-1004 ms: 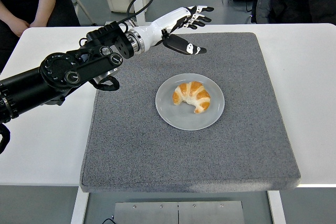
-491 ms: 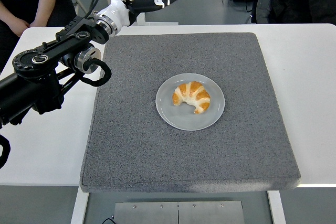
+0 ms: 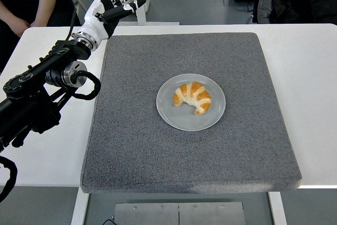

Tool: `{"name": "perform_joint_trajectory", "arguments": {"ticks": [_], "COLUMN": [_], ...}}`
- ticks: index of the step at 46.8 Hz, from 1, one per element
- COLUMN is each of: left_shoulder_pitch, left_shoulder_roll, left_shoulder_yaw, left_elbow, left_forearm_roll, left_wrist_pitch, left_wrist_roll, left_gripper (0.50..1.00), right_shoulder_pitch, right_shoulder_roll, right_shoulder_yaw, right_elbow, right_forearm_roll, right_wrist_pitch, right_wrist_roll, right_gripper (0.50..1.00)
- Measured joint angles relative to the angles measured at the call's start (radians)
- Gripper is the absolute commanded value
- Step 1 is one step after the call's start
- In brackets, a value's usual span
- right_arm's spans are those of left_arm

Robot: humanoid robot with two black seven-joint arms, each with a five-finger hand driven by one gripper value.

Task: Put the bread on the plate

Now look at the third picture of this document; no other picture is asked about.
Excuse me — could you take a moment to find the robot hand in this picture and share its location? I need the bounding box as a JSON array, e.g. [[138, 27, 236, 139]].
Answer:
[[74, 0, 147, 42]]

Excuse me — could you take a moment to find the croissant bread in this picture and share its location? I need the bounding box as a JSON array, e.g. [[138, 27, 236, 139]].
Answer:
[[172, 81, 212, 115]]

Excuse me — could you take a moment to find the grey round plate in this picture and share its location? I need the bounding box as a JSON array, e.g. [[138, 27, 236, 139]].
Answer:
[[156, 73, 227, 132]]

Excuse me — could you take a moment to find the grey metal plate with screws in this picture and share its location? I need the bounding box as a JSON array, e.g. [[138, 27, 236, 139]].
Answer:
[[113, 201, 246, 225]]

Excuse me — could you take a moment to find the person's right hand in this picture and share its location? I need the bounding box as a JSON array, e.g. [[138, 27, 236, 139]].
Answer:
[[7, 16, 30, 37]]

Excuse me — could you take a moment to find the grey felt mat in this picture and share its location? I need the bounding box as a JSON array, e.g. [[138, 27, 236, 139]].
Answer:
[[80, 32, 303, 194]]

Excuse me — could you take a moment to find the white table leg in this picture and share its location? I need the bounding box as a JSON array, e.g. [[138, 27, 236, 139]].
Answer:
[[70, 187, 90, 225], [267, 191, 288, 225]]

